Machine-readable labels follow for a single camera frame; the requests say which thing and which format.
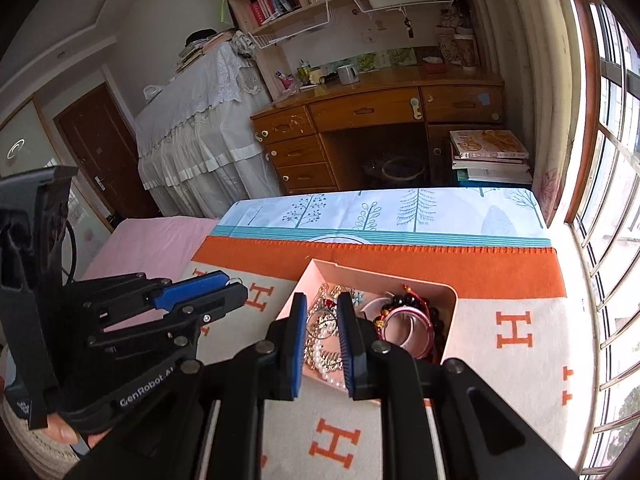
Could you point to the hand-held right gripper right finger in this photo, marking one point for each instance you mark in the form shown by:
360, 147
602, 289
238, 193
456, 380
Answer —
345, 350

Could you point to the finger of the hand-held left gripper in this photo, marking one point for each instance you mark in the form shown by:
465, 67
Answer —
190, 290
215, 307

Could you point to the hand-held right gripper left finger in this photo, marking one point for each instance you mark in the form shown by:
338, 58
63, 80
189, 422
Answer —
299, 350

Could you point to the pink bangle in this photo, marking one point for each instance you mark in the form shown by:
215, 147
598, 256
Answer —
387, 325
429, 345

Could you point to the blue flower hair clip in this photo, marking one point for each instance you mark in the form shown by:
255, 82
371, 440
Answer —
356, 297

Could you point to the pink jewelry tray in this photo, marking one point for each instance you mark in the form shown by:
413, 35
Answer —
350, 275

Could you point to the person's left hand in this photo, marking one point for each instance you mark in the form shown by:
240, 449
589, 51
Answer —
62, 432

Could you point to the pink bedsheet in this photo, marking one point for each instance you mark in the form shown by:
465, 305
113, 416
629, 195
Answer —
150, 245

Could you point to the brown wooden door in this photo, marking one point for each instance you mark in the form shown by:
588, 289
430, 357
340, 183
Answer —
100, 150

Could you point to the woven beige basket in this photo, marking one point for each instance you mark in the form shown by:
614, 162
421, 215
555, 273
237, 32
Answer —
30, 450

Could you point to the white lace covered furniture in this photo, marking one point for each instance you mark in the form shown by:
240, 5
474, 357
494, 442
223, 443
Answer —
200, 125

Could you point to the tree print bedsheet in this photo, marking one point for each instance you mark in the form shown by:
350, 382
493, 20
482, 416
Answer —
450, 215

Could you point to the orange and white blanket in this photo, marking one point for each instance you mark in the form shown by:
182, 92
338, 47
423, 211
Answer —
500, 270

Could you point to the dark round basin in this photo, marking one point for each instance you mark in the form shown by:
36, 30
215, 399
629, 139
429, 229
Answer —
395, 167

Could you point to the teal book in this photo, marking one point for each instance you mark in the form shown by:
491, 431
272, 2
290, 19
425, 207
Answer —
462, 176

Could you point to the small red box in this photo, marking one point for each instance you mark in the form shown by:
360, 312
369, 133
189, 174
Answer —
286, 82

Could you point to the white book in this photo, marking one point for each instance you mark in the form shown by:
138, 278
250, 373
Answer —
500, 176
490, 165

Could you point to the stack of papers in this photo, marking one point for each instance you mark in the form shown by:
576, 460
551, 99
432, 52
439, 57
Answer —
200, 55

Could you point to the wooden desk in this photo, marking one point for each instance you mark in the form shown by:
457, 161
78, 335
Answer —
365, 107

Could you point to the green pen holder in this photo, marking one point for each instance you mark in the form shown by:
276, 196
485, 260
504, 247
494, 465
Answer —
305, 74

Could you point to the yellow wooden toy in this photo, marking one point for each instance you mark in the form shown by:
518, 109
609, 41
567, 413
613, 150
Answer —
317, 76

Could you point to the mint drawer safety lock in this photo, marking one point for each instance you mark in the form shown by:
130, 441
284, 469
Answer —
416, 109

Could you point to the patterned cloth bundle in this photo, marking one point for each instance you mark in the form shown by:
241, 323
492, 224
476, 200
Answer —
245, 44

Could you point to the yellow cover book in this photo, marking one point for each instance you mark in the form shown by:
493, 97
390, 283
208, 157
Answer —
490, 142

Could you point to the white mug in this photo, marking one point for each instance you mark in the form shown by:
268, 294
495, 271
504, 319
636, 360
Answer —
346, 75

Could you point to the green plant picture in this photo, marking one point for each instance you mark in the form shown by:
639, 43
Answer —
366, 62
401, 57

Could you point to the row of red books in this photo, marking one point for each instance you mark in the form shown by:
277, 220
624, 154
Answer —
272, 5

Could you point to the small white dish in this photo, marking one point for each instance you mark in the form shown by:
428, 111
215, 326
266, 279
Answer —
432, 62

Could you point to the barred window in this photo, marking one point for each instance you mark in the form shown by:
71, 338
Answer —
615, 210

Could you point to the patterned canister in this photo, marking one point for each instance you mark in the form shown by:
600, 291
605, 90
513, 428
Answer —
446, 45
467, 51

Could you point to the hanging dark keys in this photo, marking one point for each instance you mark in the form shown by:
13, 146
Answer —
409, 27

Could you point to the beige floral curtain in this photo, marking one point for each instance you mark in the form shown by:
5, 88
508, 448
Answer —
540, 85

